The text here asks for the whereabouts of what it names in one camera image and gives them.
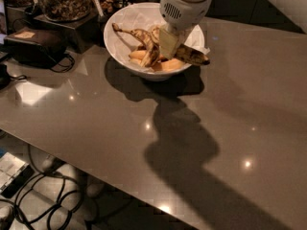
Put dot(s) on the black box device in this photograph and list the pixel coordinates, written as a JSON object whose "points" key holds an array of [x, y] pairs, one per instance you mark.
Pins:
{"points": [[37, 48]]}

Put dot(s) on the white power strip box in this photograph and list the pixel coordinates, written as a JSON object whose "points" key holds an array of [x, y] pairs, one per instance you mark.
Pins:
{"points": [[11, 173]]}

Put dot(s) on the glass jar of nuts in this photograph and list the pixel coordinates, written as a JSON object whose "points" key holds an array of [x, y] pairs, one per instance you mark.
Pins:
{"points": [[65, 10]]}

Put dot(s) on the yellow banana bottom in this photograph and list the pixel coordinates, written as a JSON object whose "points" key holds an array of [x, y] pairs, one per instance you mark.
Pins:
{"points": [[168, 65]]}

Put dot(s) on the white paper bowl liner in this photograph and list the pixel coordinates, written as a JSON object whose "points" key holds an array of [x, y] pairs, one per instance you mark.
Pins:
{"points": [[134, 15]]}

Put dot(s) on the black object left edge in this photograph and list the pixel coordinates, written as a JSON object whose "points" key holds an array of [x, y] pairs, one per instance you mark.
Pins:
{"points": [[6, 78]]}

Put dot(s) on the yellow banana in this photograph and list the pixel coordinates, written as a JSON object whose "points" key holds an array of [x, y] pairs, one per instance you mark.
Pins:
{"points": [[138, 54], [168, 65]]}

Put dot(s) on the brown spotted banana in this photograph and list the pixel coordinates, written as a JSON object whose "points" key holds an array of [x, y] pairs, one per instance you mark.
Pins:
{"points": [[183, 53], [152, 51]]}

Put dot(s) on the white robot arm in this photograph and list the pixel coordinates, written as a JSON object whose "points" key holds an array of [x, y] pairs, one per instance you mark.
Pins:
{"points": [[286, 15]]}

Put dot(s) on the dark metal jar stand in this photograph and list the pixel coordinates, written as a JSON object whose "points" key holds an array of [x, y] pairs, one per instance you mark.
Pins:
{"points": [[79, 35]]}

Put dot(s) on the white ceramic bowl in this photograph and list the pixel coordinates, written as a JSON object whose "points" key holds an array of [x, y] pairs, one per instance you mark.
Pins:
{"points": [[118, 48]]}

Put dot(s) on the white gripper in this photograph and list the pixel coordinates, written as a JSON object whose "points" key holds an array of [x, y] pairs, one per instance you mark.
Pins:
{"points": [[184, 12]]}

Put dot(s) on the yellow banana middle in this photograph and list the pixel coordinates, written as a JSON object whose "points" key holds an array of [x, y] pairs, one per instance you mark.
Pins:
{"points": [[138, 54]]}

